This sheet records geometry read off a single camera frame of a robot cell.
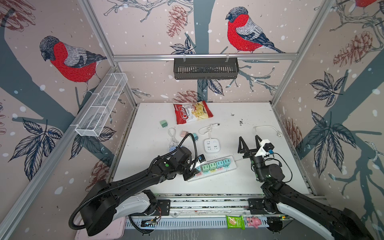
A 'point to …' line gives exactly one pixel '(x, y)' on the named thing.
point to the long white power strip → (200, 175)
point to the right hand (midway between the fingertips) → (247, 138)
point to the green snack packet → (235, 222)
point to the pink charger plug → (183, 133)
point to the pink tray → (116, 229)
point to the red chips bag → (185, 113)
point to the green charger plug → (205, 168)
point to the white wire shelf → (101, 103)
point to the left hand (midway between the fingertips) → (197, 169)
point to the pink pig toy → (253, 221)
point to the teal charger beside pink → (195, 136)
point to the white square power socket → (212, 145)
